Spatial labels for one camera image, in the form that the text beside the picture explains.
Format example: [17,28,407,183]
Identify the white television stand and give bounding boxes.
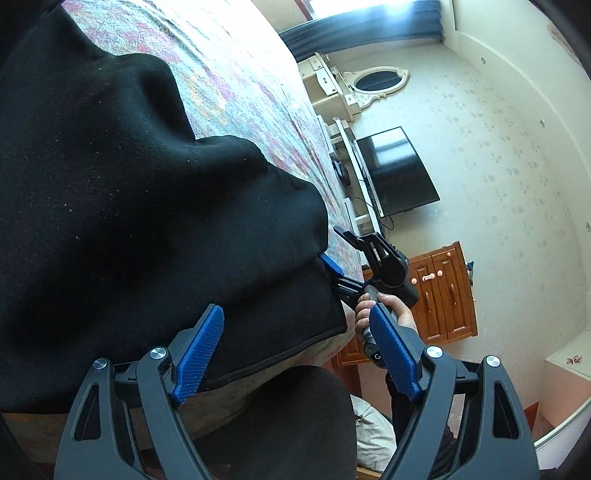
[318,115,386,238]

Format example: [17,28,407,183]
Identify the white crumpled bag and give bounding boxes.
[350,394,399,464]

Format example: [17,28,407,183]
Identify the person's leg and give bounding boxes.
[191,364,360,480]

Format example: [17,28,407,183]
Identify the brown wooden cabinet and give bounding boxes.
[332,241,478,367]

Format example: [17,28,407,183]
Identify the oval white-framed mirror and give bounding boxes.
[341,66,411,112]

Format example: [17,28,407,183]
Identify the black flat television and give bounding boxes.
[353,126,441,219]

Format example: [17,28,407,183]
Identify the white dressing table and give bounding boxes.
[298,52,363,123]

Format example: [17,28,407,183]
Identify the person's right hand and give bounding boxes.
[355,293,417,343]

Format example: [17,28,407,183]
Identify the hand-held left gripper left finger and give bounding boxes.
[54,304,225,480]

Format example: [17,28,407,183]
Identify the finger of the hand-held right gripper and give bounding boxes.
[333,225,399,268]
[318,253,370,306]

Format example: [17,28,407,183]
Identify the black pants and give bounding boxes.
[0,0,350,414]

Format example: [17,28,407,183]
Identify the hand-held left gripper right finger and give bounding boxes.
[369,304,541,480]

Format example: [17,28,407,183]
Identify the dark blue curtain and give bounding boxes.
[277,0,445,68]

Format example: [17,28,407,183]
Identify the floral bedspread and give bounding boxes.
[60,0,365,296]

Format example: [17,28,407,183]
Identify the white bedside cabinet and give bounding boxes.
[533,336,591,452]

